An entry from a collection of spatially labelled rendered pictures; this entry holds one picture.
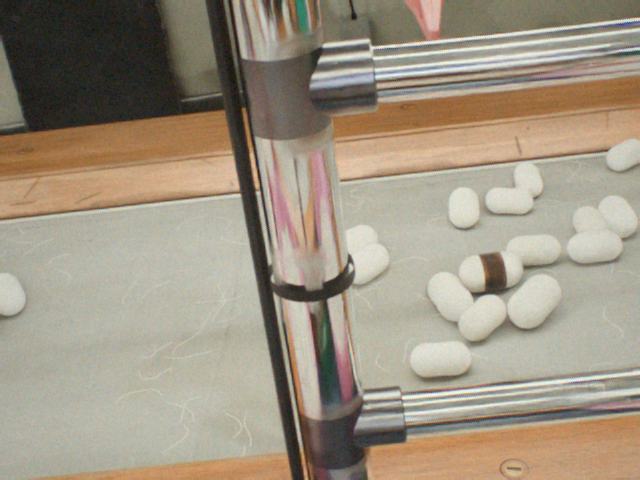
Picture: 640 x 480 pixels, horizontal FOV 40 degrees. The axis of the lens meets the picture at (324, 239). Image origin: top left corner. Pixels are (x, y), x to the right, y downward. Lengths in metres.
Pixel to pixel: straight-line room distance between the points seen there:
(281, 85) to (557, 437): 0.23
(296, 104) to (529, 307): 0.29
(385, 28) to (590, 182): 2.03
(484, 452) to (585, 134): 0.36
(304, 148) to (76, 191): 0.48
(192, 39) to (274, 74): 2.39
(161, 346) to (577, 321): 0.24
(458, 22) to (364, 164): 2.04
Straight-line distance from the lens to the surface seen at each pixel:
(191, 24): 2.61
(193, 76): 2.65
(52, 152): 0.75
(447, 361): 0.46
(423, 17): 0.59
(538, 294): 0.50
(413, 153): 0.68
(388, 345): 0.50
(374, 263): 0.54
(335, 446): 0.30
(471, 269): 0.52
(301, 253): 0.25
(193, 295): 0.57
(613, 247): 0.56
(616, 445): 0.41
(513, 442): 0.40
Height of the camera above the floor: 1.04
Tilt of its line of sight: 30 degrees down
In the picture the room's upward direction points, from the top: 7 degrees counter-clockwise
